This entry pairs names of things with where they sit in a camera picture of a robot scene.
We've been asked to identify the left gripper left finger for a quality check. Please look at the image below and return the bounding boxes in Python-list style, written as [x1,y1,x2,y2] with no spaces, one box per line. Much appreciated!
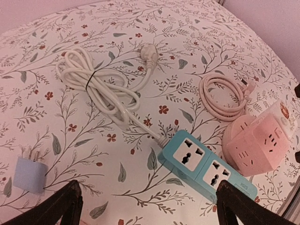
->
[4,180,83,225]

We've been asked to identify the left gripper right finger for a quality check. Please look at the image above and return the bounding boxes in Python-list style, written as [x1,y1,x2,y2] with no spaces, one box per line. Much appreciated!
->
[216,180,300,225]

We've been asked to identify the teal power strip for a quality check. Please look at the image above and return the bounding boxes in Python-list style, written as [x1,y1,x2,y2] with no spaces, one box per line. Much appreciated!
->
[157,130,257,203]

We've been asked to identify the pink cube socket adapter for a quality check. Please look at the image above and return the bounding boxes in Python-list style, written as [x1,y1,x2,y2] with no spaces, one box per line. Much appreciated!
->
[227,114,289,177]

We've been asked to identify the white cube socket adapter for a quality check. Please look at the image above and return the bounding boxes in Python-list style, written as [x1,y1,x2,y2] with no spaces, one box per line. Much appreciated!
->
[257,99,298,140]

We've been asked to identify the small blue charger plug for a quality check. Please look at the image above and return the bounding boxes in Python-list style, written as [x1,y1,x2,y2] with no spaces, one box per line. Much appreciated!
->
[13,151,48,195]

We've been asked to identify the floral table mat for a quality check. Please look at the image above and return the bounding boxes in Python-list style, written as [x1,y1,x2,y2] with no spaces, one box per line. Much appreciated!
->
[0,0,300,225]

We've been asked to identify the pink round power strip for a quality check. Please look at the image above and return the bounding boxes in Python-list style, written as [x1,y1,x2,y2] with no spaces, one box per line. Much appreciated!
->
[222,114,255,168]

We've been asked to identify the pink coiled power cord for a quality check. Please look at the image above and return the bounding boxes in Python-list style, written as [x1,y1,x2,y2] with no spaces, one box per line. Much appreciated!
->
[198,72,256,122]

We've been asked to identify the white bundled power cord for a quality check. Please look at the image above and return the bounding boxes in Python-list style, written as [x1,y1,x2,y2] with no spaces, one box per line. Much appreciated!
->
[55,43,168,146]

